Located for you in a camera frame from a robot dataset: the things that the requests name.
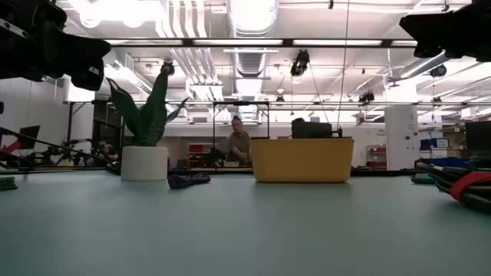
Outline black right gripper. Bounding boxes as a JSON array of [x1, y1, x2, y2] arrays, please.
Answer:
[[398, 0, 491, 62]]

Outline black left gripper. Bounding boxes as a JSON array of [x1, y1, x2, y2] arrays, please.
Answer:
[[0, 0, 112, 92]]

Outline purple USB-C cable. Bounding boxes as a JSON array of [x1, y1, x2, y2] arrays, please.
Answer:
[[167, 172, 212, 190]]

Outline green snake plant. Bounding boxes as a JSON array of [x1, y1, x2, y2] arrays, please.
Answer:
[[105, 68, 191, 147]]

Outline person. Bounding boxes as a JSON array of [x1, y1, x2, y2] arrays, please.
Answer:
[[95, 140, 120, 162], [226, 114, 252, 166]]

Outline black monitor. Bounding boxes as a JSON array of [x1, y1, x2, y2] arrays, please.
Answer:
[[17, 125, 41, 150], [464, 120, 491, 153]]

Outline white square column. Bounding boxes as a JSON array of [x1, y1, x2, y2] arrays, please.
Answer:
[[384, 105, 420, 171]]

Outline white round plant pot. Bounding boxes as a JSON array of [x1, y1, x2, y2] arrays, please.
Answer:
[[120, 146, 169, 182]]

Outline shelf with red bins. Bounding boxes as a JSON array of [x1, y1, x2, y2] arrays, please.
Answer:
[[186, 142, 216, 169], [366, 144, 387, 169]]

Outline black box device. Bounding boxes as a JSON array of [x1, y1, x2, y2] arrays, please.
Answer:
[[291, 117, 343, 140]]

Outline yellow plastic bin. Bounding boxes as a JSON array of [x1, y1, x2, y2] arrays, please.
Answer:
[[249, 137, 355, 184]]

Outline green table mat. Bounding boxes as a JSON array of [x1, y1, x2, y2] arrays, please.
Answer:
[[0, 170, 491, 276]]

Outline black hanging ceiling camera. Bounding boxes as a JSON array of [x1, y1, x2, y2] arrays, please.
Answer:
[[289, 48, 311, 77]]

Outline teal USB-C cable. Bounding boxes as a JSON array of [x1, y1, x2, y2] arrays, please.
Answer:
[[410, 172, 437, 186]]

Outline green USB-C cable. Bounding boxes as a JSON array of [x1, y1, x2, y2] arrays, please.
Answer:
[[0, 176, 19, 192]]

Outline black cable bundle red strap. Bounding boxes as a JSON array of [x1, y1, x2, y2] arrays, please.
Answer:
[[416, 160, 491, 214]]

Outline black frame stand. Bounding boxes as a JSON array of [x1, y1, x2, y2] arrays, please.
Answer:
[[212, 100, 271, 169]]

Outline silver ventilation duct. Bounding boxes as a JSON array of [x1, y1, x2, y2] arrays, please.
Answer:
[[226, 0, 280, 77]]

